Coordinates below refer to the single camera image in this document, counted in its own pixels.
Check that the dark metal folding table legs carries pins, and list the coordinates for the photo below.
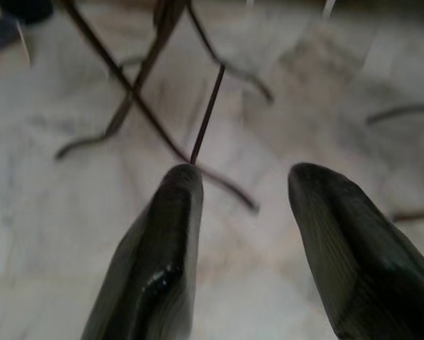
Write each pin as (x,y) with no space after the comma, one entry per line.
(133,88)

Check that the dark blue fabric item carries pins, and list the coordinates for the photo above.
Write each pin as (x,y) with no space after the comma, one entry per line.
(6,25)

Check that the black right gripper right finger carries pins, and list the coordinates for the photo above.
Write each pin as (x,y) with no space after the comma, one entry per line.
(356,255)

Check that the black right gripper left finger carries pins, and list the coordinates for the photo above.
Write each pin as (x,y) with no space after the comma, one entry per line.
(162,255)

